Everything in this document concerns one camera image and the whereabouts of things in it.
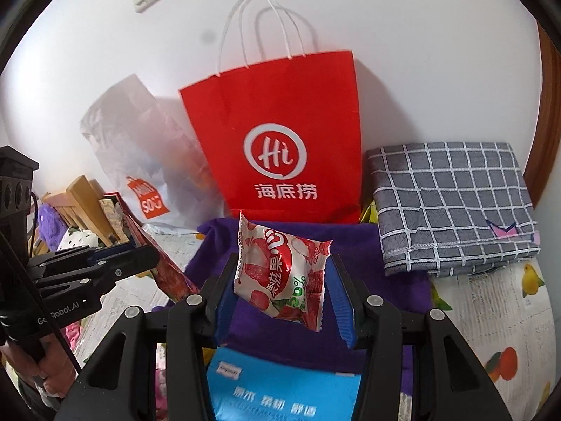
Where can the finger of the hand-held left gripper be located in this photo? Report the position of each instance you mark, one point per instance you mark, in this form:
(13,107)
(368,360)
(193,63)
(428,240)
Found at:
(83,284)
(109,258)

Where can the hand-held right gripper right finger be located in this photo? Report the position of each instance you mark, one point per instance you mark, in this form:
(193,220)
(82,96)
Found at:
(342,313)

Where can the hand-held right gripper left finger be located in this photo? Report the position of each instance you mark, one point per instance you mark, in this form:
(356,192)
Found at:
(225,309)

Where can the red white strawberry snack packet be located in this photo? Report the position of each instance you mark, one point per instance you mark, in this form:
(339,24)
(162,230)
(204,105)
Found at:
(280,272)

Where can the person's left hand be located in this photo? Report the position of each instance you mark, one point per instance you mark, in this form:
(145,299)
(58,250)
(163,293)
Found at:
(52,370)

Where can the white spotted cushion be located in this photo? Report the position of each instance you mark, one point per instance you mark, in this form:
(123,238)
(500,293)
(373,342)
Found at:
(76,239)

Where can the pink floral cloth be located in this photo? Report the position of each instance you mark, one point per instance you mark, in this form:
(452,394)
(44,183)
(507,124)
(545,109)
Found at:
(73,337)

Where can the red gift box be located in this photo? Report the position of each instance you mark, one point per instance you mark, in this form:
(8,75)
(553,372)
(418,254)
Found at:
(168,274)

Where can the purple plush toy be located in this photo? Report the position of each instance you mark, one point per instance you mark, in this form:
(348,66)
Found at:
(50,228)

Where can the wooden chair back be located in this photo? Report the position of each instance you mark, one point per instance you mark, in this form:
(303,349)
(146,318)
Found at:
(83,197)

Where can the purple towel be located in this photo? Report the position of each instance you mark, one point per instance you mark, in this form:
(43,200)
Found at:
(388,265)

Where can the blue tissue pack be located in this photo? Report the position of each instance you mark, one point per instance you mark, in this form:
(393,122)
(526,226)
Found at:
(280,388)

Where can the white plastic shopping bag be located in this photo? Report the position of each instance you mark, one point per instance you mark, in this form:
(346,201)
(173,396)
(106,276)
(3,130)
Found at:
(131,149)

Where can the fruit print tablecloth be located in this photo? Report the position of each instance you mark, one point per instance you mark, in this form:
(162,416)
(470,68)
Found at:
(482,315)

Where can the grey checked cloth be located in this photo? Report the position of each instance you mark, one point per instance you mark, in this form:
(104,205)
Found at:
(447,201)

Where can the red paper bag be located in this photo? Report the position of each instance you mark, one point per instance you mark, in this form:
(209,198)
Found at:
(285,96)

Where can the brown wooden door frame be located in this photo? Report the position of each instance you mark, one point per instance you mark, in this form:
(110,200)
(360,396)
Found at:
(548,118)

